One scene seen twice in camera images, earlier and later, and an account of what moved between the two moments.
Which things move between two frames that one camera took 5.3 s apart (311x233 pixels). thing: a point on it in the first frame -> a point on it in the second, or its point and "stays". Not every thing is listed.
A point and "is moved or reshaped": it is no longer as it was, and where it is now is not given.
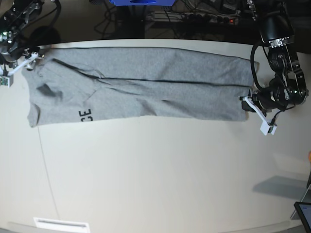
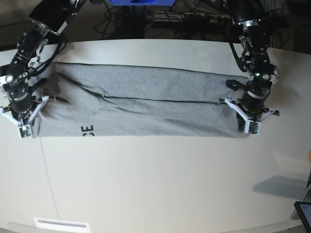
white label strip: (43, 224) stays
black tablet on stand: (304, 210) stays
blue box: (143, 2) stays
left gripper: (14, 58) -> (24, 106)
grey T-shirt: (100, 85) is moved or reshaped
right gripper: (263, 101) -> (251, 104)
